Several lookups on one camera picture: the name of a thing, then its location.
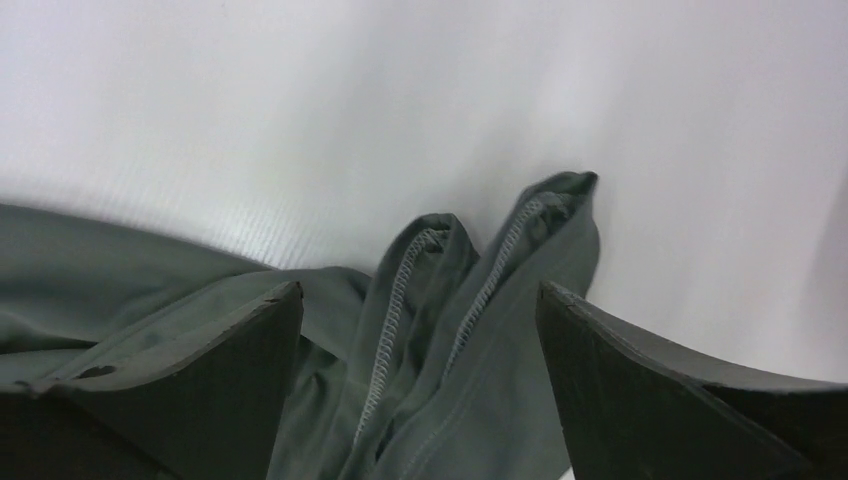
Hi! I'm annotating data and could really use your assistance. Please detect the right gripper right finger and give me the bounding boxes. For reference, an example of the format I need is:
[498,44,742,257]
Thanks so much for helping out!
[536,282,847,480]

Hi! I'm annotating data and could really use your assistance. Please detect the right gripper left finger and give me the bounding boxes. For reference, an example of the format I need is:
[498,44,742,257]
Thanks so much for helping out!
[1,282,303,479]

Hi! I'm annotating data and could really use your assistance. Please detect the dark grey t shirt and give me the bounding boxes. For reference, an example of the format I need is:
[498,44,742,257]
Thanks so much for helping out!
[1,172,600,479]

